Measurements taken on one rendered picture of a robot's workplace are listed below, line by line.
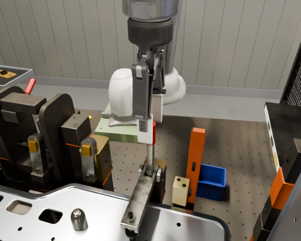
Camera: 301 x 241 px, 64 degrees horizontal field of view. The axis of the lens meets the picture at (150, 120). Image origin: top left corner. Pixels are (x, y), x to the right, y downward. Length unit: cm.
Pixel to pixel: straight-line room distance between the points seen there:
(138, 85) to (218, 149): 91
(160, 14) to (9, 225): 55
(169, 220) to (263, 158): 78
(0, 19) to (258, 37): 308
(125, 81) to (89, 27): 204
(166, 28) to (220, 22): 257
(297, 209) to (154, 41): 33
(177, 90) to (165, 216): 76
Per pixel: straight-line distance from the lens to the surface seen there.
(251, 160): 125
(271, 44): 314
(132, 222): 51
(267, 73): 326
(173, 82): 118
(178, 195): 59
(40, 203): 68
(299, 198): 44
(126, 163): 114
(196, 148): 53
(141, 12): 38
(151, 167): 58
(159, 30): 39
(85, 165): 68
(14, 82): 91
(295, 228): 45
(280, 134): 87
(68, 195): 67
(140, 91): 39
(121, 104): 121
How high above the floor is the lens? 150
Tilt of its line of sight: 34 degrees down
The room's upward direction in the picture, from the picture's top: straight up
